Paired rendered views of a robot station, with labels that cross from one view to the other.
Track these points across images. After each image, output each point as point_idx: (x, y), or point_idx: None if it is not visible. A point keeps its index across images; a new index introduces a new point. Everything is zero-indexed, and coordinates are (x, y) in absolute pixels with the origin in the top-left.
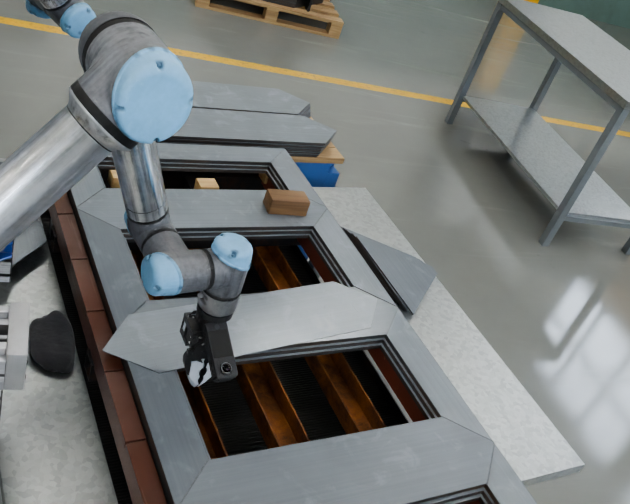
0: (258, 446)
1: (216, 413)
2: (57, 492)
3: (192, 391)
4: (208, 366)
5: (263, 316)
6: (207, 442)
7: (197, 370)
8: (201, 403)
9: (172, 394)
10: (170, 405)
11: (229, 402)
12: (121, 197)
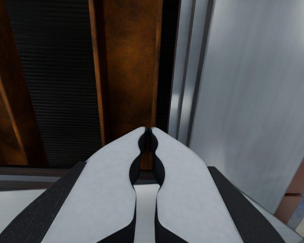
0: (36, 64)
1: (78, 115)
2: None
3: (110, 138)
4: (123, 197)
5: None
6: (111, 51)
7: (178, 182)
8: (105, 114)
9: (228, 114)
10: (258, 77)
11: (61, 125)
12: None
